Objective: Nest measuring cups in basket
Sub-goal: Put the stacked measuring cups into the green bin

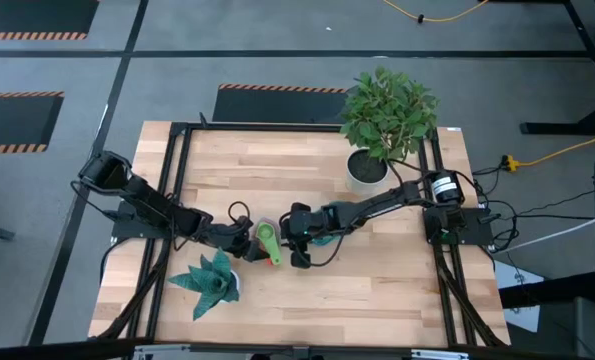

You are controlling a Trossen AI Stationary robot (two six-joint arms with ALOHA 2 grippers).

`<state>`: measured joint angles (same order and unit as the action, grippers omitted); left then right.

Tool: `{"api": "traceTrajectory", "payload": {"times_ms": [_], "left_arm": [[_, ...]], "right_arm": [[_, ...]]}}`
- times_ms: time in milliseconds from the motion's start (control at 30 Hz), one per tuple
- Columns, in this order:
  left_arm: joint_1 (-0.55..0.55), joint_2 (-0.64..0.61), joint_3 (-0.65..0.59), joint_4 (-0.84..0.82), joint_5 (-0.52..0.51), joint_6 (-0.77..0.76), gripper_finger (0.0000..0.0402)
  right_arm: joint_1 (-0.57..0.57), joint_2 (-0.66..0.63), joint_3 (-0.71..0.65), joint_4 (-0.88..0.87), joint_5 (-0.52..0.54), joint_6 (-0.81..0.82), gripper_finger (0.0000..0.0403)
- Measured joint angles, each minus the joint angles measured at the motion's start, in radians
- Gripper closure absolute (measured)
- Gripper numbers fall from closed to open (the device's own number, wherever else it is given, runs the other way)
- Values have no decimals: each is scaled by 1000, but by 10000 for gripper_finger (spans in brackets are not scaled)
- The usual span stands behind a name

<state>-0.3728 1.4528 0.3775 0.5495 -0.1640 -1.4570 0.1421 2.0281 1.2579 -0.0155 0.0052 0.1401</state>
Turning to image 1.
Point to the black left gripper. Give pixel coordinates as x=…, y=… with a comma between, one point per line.
x=227, y=236

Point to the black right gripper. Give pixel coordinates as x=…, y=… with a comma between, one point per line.
x=307, y=225

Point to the green measuring cup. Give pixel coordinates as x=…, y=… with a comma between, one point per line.
x=267, y=235

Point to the teal square measuring cup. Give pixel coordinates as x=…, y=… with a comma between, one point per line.
x=322, y=241

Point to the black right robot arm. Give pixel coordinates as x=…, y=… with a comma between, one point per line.
x=377, y=205

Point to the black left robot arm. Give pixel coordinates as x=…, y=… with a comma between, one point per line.
x=147, y=200

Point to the small white plant pot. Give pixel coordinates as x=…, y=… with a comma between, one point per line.
x=236, y=282

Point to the large white plant pot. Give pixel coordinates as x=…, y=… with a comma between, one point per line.
x=357, y=182

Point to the black hazard-striped floor mat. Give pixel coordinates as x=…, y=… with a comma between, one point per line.
x=12, y=120
x=277, y=106
x=32, y=15

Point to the leafy green plant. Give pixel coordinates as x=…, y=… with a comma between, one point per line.
x=387, y=112

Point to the silver table edge bar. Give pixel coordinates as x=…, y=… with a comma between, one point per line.
x=437, y=355

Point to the small white sticker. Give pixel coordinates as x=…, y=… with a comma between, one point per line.
x=454, y=129

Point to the black furniture block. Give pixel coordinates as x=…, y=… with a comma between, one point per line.
x=587, y=325

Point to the black aluminium table frame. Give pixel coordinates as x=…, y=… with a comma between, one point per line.
x=277, y=127

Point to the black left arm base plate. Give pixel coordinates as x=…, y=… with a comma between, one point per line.
x=127, y=230

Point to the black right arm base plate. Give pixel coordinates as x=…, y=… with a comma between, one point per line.
x=477, y=235

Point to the black desk leg frame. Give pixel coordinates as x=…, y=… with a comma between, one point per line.
x=552, y=128

